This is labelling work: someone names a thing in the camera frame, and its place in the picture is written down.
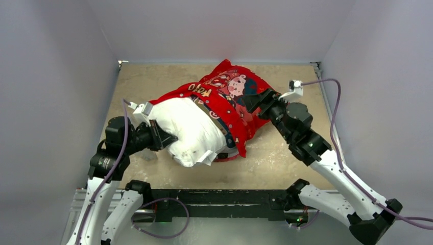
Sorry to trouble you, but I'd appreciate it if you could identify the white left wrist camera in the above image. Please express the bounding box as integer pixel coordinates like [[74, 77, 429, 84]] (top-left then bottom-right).
[[128, 102, 153, 126]]

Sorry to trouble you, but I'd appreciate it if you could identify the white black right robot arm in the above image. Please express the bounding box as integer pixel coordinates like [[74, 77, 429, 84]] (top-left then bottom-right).
[[242, 89, 402, 244]]

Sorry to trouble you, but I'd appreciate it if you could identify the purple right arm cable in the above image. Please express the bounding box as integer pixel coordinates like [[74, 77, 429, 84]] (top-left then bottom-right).
[[289, 78, 433, 231]]

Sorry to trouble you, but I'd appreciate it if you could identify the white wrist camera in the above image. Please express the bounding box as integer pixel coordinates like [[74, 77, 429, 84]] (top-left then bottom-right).
[[279, 80, 304, 103], [128, 102, 153, 126]]

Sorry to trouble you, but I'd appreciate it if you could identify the red printed pillowcase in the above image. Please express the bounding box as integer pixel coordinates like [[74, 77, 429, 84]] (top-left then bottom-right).
[[149, 59, 270, 162]]

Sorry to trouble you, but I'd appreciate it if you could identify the white pillow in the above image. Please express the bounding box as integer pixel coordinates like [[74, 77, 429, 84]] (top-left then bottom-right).
[[148, 97, 227, 167]]

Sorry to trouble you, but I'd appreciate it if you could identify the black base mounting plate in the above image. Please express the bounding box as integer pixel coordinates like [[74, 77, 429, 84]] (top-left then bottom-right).
[[152, 189, 305, 222]]

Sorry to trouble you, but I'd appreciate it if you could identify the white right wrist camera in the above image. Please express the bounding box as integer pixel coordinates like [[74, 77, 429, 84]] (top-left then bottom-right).
[[279, 80, 304, 103]]

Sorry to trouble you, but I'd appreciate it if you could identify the aluminium front frame rail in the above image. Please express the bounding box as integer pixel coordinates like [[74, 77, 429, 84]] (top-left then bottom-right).
[[60, 188, 378, 245]]

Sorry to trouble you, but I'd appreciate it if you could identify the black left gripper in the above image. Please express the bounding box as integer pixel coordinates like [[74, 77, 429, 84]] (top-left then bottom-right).
[[123, 118, 177, 155]]

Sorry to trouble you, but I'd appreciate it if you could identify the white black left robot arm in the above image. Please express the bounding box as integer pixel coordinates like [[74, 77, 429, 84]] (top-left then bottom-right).
[[67, 116, 178, 244]]

